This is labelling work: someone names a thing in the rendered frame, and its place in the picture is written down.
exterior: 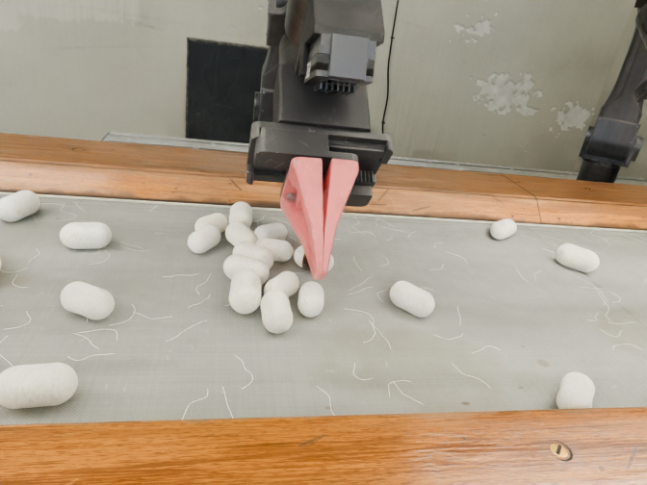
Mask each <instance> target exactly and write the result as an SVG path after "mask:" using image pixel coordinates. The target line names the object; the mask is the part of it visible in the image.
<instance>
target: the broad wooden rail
mask: <svg viewBox="0 0 647 485"><path fill-rule="evenodd" d="M246 162H247V153H241V152H229V151H218V150H200V149H192V148H182V147H170V146H159V145H147V144H135V143H124V142H112V141H101V140H77V139H66V138H54V137H43V136H31V135H19V134H8V133H0V192H18V191H32V192H34V193H35V194H49V195H65V196H81V197H97V198H113V199H129V200H145V201H162V202H177V203H193V204H210V205H225V206H232V205H233V204H235V203H237V202H245V203H247V204H248V205H249V206H250V207H257V208H274V209H281V207H280V192H281V189H282V185H283V183H277V182H265V181H253V183H252V185H250V184H248V183H247V182H246ZM372 190H373V197H372V199H371V200H370V202H369V204H368V205H367V206H364V207H352V206H345V208H344V210H343V213H354V214H370V215H386V216H402V217H433V218H449V219H466V220H481V221H500V220H503V219H506V218H508V219H511V220H513V221H514V222H515V223H529V224H546V225H561V226H578V227H594V228H609V229H626V230H642V231H647V186H639V185H627V184H615V183H603V182H591V181H580V180H568V179H556V178H545V177H533V176H521V175H509V174H498V173H486V172H474V171H463V170H451V169H440V168H427V167H415V166H393V165H381V166H380V168H379V169H378V171H377V173H376V174H375V185H374V186H373V188H372Z"/></svg>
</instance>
